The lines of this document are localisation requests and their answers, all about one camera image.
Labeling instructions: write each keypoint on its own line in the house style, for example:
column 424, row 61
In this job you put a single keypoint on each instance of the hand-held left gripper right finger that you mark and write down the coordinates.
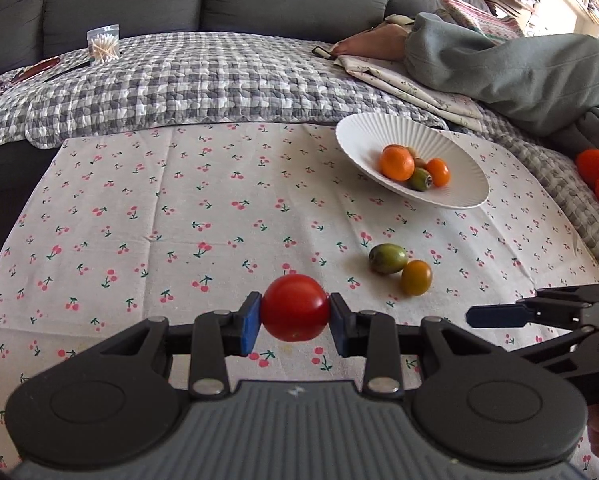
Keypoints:
column 339, row 324

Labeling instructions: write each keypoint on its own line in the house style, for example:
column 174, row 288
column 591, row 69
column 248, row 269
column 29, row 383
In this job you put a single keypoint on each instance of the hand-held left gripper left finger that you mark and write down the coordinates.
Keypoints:
column 249, row 324

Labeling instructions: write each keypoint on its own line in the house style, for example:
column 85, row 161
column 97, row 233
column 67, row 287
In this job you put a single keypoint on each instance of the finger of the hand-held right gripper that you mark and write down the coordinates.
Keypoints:
column 554, row 346
column 494, row 316

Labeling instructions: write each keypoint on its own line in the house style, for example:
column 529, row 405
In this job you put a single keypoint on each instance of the red tomato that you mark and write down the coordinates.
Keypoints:
column 295, row 307

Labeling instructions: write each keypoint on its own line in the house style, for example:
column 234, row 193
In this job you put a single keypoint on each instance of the green tomato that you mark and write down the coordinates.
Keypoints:
column 419, row 180
column 388, row 258

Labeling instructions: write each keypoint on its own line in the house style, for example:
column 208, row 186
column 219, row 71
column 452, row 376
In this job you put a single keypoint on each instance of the brown-green tomato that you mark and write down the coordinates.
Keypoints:
column 416, row 278

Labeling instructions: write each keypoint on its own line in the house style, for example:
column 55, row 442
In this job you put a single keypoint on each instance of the small orange tomato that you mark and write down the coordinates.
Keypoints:
column 438, row 172

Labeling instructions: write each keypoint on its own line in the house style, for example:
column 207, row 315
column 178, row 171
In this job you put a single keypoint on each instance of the beige longan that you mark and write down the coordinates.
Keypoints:
column 420, row 162
column 411, row 151

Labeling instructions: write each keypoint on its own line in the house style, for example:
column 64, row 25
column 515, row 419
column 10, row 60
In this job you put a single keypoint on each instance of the large orange tangerine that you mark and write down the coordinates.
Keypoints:
column 397, row 162

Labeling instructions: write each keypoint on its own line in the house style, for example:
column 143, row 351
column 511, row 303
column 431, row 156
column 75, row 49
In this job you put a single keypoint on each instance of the white ribbed plate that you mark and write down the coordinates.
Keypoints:
column 429, row 135

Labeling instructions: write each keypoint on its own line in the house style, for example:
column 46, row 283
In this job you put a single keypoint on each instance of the orange fruits at right edge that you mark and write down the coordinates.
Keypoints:
column 594, row 165

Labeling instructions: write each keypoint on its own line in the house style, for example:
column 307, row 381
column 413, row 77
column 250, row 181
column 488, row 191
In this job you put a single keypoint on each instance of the cherry print cloth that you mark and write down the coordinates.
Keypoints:
column 204, row 220

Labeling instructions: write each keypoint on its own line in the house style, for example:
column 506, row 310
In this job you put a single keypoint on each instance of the grey woven blanket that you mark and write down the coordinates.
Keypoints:
column 554, row 185

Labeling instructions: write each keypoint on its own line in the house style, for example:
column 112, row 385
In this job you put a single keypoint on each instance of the folded floral sheet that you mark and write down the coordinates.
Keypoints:
column 419, row 92

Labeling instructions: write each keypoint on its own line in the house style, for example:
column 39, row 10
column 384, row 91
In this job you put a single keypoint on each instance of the person's leg in grey trousers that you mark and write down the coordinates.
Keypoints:
column 519, row 70

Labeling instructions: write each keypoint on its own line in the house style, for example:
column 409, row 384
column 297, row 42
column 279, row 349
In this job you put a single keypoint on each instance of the grey gingham quilt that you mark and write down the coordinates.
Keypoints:
column 204, row 80

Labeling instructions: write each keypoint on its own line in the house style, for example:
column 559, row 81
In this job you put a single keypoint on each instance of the pink patterned pillow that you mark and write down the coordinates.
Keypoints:
column 479, row 17

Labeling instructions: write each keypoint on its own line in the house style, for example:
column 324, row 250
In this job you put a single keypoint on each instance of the clear cotton swab box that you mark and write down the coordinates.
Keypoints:
column 103, row 46

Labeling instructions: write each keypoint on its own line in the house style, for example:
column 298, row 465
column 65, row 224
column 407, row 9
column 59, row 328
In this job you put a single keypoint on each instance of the dark red case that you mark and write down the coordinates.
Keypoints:
column 38, row 67

